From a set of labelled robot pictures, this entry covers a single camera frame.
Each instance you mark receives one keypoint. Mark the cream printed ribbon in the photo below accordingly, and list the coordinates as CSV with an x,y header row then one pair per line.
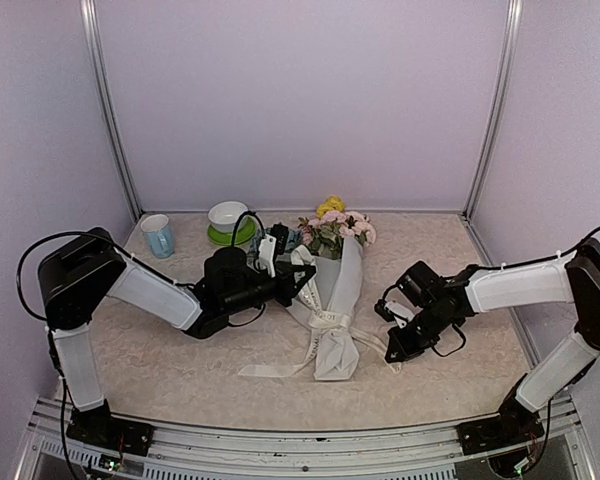
x,y
310,330

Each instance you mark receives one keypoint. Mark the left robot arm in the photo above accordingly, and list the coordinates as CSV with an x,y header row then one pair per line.
x,y
75,279

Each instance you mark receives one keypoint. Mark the left aluminium frame post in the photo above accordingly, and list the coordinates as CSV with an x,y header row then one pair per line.
x,y
88,10

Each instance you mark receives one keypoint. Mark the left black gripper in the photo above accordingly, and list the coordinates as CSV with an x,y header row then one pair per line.
x,y
289,285

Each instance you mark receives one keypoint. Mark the yellow fake flower stem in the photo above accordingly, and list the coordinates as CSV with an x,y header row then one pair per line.
x,y
332,203

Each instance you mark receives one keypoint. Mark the right aluminium frame post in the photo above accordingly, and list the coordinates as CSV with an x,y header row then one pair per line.
x,y
498,102

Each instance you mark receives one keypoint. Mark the light blue mug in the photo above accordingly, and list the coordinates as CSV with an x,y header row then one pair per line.
x,y
158,235

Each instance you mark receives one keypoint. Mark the pink fake flower bunch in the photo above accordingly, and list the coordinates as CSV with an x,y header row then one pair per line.
x,y
325,236

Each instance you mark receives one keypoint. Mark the white ceramic bowl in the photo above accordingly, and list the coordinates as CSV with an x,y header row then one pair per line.
x,y
224,216

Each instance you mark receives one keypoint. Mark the front aluminium rail base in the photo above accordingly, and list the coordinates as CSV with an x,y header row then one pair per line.
x,y
411,435

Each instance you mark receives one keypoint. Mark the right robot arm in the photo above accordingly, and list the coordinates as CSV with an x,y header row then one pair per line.
x,y
570,278

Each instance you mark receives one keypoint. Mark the green plate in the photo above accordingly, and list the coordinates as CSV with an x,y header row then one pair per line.
x,y
243,235

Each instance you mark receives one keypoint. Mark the aluminium frame post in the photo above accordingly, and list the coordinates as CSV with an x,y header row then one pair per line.
x,y
498,102
88,10

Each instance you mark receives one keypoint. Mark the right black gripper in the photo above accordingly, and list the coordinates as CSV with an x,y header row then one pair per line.
x,y
405,349

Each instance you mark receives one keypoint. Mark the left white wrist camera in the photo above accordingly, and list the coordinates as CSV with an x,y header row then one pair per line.
x,y
270,247

